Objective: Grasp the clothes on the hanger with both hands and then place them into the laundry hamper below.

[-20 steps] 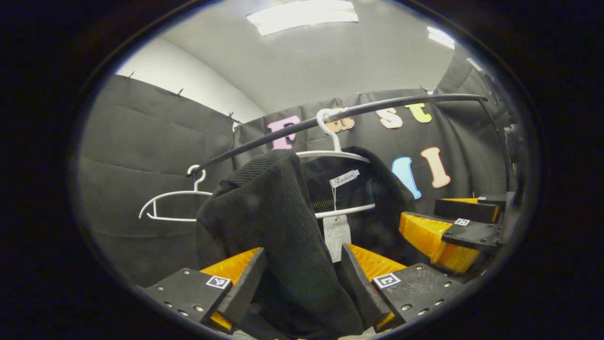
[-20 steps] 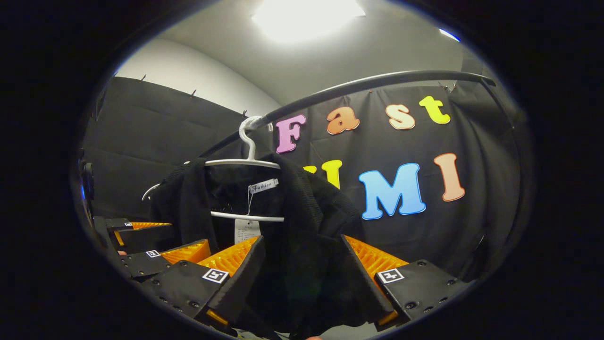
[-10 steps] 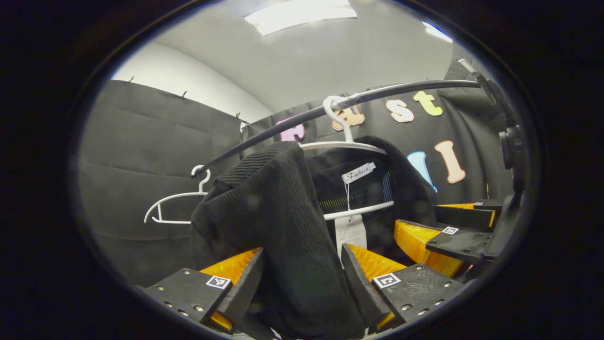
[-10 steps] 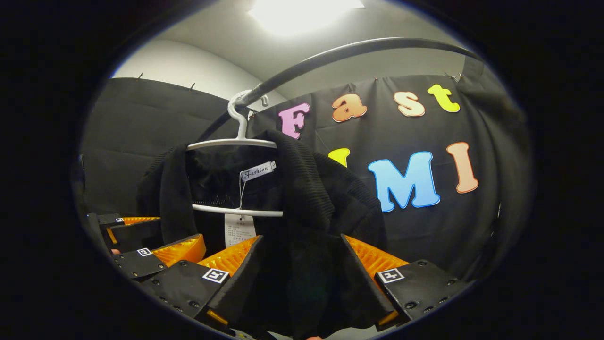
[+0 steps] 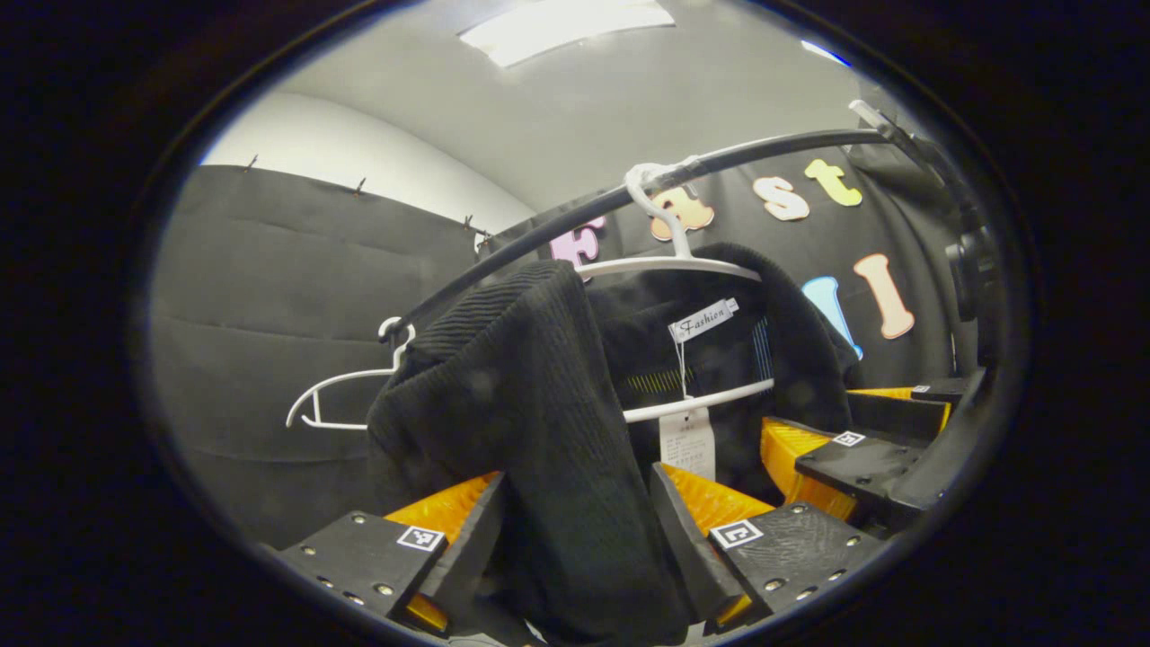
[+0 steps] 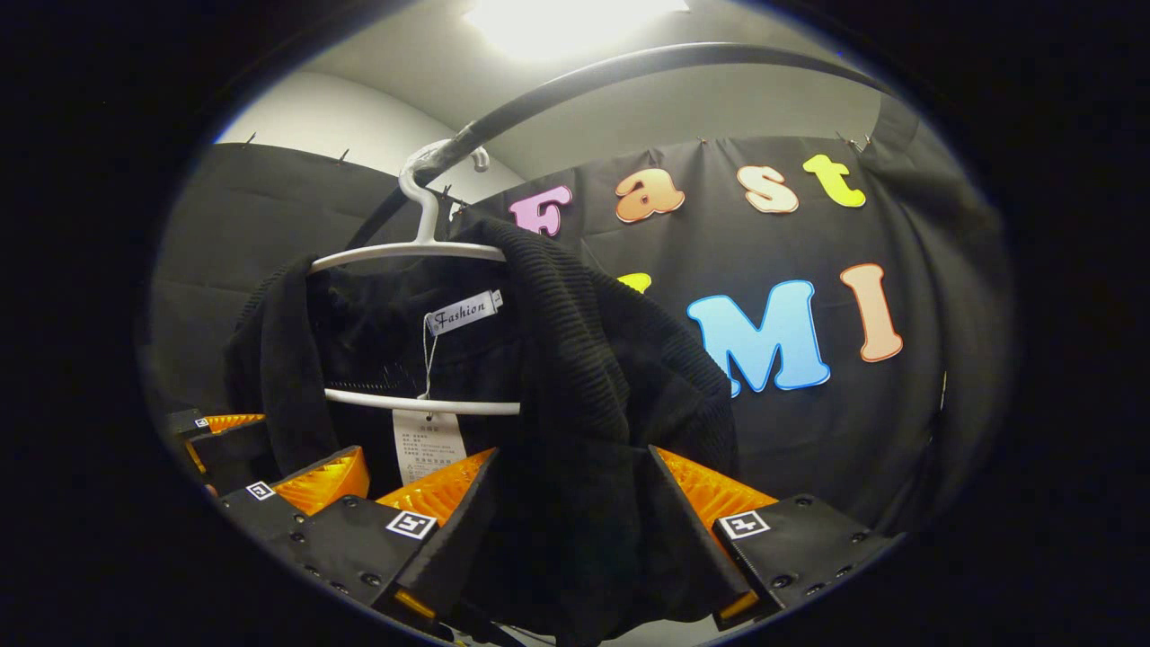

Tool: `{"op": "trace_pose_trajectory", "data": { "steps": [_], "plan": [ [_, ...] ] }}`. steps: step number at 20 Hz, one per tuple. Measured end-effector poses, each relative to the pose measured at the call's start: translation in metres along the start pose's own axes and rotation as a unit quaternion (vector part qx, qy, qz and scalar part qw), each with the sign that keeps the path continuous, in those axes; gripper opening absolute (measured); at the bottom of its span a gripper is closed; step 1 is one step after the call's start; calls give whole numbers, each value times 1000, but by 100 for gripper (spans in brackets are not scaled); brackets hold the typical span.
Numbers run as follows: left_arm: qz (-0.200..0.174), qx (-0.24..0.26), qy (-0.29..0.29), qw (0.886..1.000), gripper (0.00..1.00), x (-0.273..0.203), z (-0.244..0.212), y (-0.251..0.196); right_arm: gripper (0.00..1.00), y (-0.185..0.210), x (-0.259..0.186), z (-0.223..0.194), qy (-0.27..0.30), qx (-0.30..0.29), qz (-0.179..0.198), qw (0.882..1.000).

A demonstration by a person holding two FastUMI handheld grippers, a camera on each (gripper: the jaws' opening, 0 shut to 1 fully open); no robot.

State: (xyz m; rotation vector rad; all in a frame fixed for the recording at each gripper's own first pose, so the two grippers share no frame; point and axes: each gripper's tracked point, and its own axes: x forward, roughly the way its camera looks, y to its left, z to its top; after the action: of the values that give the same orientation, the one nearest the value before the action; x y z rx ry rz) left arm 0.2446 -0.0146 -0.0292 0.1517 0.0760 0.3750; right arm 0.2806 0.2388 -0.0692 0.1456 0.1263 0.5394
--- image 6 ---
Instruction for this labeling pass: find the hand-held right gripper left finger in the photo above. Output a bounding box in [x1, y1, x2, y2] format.
[289, 448, 500, 641]

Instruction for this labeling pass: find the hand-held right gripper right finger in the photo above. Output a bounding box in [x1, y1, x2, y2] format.
[649, 445, 904, 632]

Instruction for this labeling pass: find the white plastic hanger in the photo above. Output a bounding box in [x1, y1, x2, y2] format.
[308, 139, 524, 417]

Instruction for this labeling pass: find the black jacket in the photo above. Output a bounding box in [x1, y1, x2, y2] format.
[223, 216, 739, 641]

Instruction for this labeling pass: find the black clothes rack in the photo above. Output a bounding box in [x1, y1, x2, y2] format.
[344, 41, 904, 253]

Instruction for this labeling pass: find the black backdrop cloth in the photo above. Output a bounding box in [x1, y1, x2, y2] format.
[148, 90, 1007, 540]

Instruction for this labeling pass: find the large ceiling light panel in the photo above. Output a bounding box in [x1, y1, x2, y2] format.
[463, 0, 693, 59]

